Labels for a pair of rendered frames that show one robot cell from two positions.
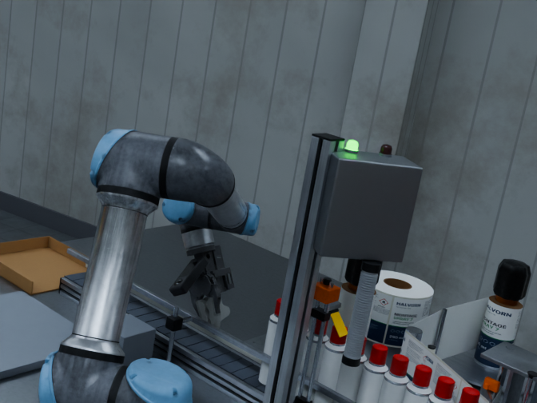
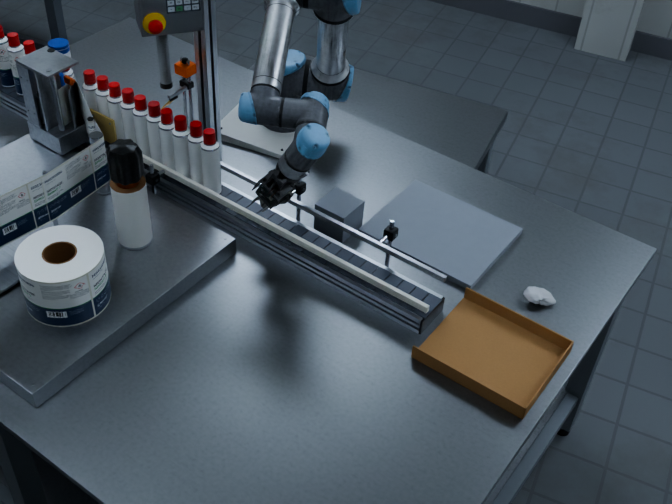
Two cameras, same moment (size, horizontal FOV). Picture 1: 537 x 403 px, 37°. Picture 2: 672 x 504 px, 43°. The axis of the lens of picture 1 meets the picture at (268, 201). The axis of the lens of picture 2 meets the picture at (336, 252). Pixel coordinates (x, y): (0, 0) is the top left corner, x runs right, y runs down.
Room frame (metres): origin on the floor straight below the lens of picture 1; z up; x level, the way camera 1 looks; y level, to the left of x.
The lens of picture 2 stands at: (3.61, 0.12, 2.38)
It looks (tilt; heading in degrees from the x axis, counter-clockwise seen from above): 42 degrees down; 175
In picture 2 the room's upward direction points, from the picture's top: 4 degrees clockwise
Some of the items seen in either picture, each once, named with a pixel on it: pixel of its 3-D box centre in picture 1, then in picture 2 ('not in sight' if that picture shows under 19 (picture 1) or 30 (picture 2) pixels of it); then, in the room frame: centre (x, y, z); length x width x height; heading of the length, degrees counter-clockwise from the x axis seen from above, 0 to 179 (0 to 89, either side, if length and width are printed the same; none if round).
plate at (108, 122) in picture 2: not in sight; (103, 127); (1.47, -0.40, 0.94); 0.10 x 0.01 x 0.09; 52
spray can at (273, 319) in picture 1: (276, 342); (210, 162); (1.69, -0.07, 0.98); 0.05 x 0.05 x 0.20
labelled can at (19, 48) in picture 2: not in sight; (18, 64); (1.19, -0.70, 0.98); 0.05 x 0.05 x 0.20
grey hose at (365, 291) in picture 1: (360, 313); (163, 53); (1.45, -0.21, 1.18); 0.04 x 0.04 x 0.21
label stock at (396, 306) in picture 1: (391, 307); (64, 275); (2.11, -0.39, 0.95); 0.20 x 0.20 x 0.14
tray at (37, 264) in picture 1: (40, 263); (492, 349); (2.25, 0.64, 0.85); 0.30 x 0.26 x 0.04; 52
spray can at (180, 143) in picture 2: (312, 361); (182, 148); (1.63, -0.16, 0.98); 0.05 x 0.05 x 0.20
